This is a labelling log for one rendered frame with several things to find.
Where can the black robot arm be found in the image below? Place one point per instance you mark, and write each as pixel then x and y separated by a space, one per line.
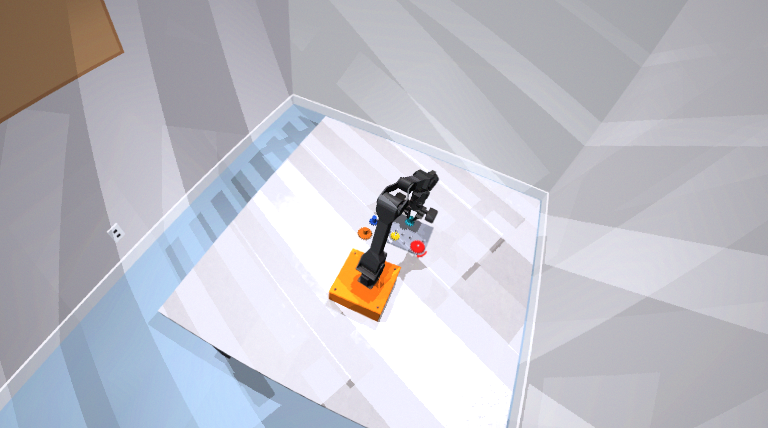
pixel 388 209

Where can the orange gear with hub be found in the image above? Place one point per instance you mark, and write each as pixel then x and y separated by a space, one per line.
pixel 364 233

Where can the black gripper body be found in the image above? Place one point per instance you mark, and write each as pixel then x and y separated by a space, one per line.
pixel 419 208

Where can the red gear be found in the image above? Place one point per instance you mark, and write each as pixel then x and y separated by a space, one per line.
pixel 417 249

